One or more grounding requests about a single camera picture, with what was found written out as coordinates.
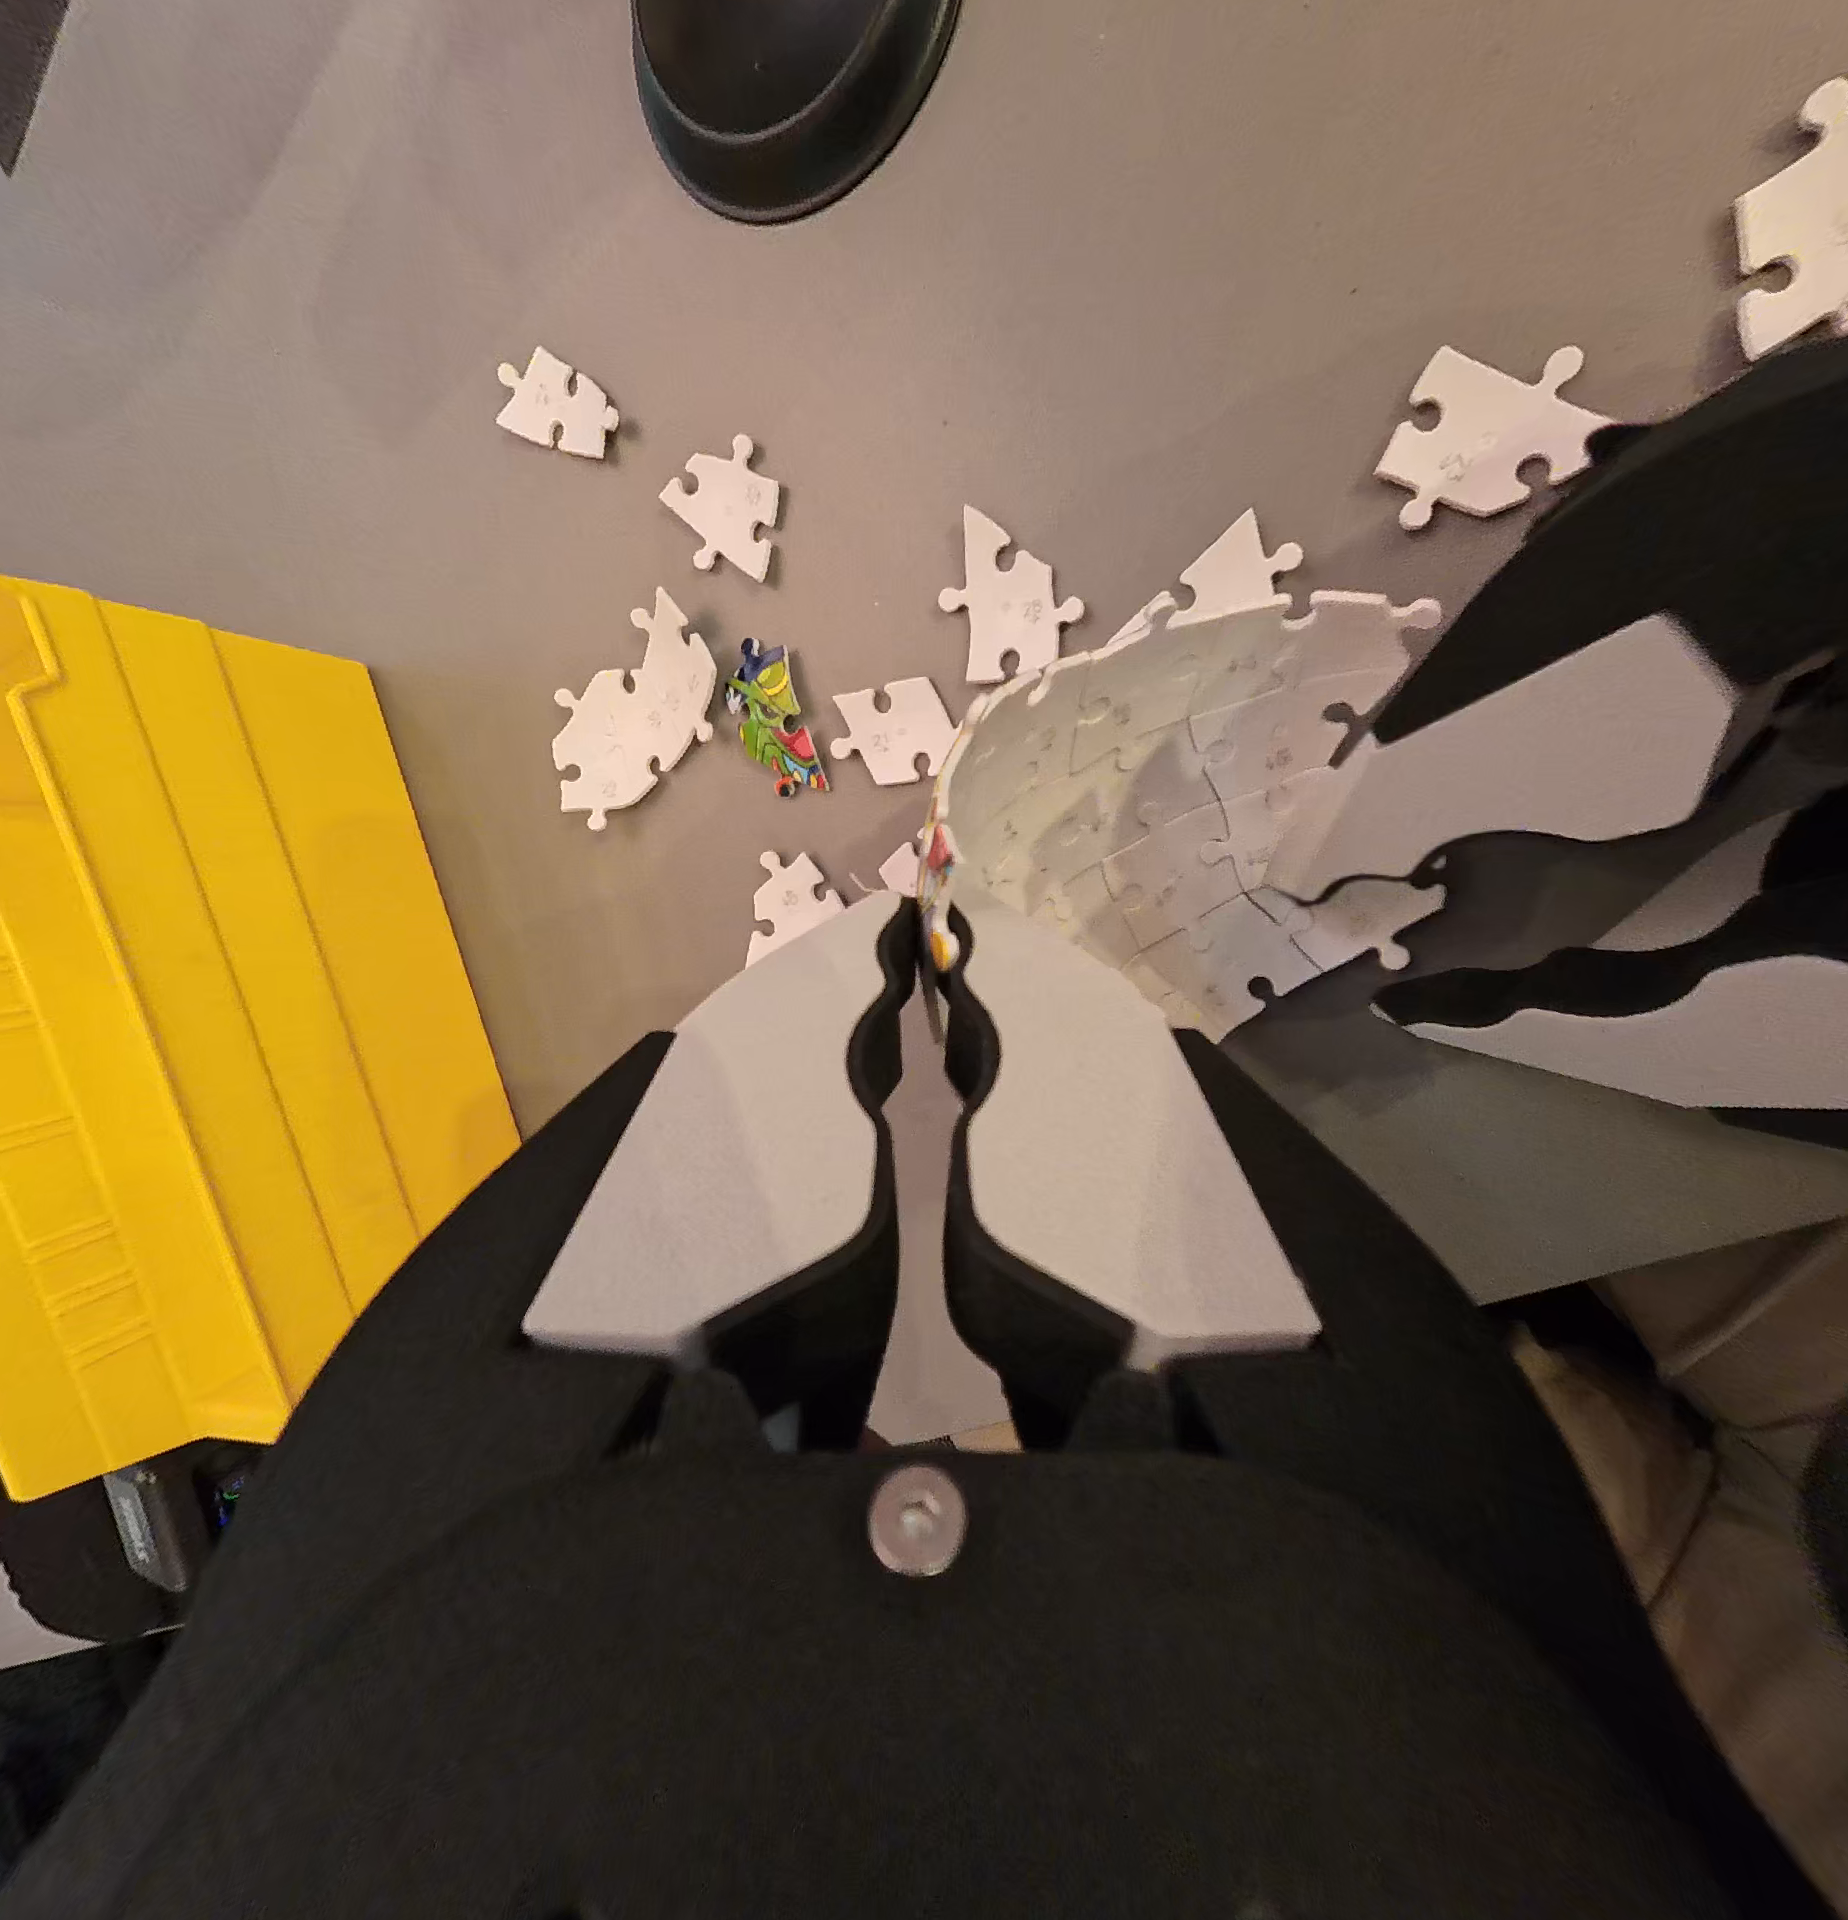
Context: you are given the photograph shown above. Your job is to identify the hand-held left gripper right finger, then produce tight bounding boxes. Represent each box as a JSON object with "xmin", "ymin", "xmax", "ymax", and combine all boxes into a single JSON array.
[{"xmin": 940, "ymin": 907, "xmax": 1328, "ymax": 1368}]

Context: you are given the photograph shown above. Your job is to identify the partly built white puzzle ball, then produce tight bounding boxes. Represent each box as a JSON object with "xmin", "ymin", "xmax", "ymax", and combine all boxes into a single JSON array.
[{"xmin": 910, "ymin": 588, "xmax": 1455, "ymax": 1041}]

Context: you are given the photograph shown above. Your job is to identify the colourful printed puzzle piece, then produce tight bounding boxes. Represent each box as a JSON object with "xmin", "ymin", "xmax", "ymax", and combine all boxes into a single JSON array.
[{"xmin": 726, "ymin": 640, "xmax": 828, "ymax": 801}]

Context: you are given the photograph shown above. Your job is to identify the white puzzle pieces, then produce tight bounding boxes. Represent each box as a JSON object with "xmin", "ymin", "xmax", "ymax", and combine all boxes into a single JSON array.
[{"xmin": 501, "ymin": 71, "xmax": 1848, "ymax": 974}]

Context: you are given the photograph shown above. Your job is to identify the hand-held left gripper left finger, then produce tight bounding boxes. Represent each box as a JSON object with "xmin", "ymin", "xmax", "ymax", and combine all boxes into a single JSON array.
[{"xmin": 520, "ymin": 900, "xmax": 905, "ymax": 1368}]

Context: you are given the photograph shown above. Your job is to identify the yellow plastic bin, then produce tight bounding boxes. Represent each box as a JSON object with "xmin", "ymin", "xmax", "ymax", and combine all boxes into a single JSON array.
[{"xmin": 0, "ymin": 555, "xmax": 525, "ymax": 1503}]

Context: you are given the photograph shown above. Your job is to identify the joined white puzzle strip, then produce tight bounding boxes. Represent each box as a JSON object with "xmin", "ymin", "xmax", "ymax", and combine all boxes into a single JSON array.
[{"xmin": 553, "ymin": 588, "xmax": 717, "ymax": 827}]

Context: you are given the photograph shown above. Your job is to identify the black labelled device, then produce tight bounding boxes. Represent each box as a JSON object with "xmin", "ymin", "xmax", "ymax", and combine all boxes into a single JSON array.
[{"xmin": 0, "ymin": 1438, "xmax": 254, "ymax": 1644}]

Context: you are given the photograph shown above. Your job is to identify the black round stand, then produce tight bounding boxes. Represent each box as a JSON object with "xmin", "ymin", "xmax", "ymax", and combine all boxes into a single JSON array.
[{"xmin": 631, "ymin": 0, "xmax": 964, "ymax": 231}]

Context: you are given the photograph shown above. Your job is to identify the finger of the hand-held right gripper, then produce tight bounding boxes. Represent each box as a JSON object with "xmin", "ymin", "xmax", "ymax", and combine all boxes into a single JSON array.
[
  {"xmin": 1299, "ymin": 615, "xmax": 1777, "ymax": 907},
  {"xmin": 1373, "ymin": 893, "xmax": 1848, "ymax": 1118}
]

